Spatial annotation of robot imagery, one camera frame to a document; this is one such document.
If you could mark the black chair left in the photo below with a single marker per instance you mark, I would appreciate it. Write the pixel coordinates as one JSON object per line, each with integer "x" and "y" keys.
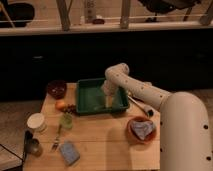
{"x": 20, "y": 13}

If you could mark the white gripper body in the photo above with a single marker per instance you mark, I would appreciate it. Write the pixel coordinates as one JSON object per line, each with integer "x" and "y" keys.
{"x": 109, "y": 100}

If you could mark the blue sponge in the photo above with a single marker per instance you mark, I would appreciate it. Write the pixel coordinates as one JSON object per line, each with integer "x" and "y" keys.
{"x": 69, "y": 153}

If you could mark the black office chair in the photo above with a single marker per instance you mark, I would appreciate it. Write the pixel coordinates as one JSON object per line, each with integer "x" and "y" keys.
{"x": 166, "y": 6}

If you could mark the green plastic tray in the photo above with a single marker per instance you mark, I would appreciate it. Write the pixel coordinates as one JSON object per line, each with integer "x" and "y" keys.
{"x": 89, "y": 95}

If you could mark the wooden post right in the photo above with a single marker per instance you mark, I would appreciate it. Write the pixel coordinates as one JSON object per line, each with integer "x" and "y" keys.
{"x": 125, "y": 13}

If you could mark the metal fork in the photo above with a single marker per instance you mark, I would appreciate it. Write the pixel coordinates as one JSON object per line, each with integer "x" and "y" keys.
{"x": 57, "y": 139}

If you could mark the small green cup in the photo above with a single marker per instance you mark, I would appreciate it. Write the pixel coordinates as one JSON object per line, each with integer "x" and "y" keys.
{"x": 66, "y": 121}

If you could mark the wooden table leg post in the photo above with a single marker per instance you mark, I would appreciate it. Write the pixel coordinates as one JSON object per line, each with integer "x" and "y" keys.
{"x": 63, "y": 13}

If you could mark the dark metal cup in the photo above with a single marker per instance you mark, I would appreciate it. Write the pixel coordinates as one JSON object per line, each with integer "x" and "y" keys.
{"x": 34, "y": 147}

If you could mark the orange clay plate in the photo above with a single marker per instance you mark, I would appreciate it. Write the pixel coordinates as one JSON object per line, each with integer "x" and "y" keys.
{"x": 131, "y": 136}

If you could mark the white cup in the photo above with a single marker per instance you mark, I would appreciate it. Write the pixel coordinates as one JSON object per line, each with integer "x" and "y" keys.
{"x": 36, "y": 122}

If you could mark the dark red bowl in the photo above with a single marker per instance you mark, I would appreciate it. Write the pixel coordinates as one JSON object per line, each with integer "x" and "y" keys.
{"x": 57, "y": 89}

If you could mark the orange fruit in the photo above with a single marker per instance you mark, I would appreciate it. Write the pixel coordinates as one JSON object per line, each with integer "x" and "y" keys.
{"x": 60, "y": 105}

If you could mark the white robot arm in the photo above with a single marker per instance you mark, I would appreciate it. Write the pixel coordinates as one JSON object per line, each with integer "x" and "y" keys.
{"x": 185, "y": 138}

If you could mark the dark grape bunch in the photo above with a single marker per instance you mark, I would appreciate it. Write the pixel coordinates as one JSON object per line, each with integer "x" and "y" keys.
{"x": 70, "y": 109}

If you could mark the grey blue cloth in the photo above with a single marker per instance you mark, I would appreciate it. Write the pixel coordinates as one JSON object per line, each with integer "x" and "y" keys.
{"x": 142, "y": 128}

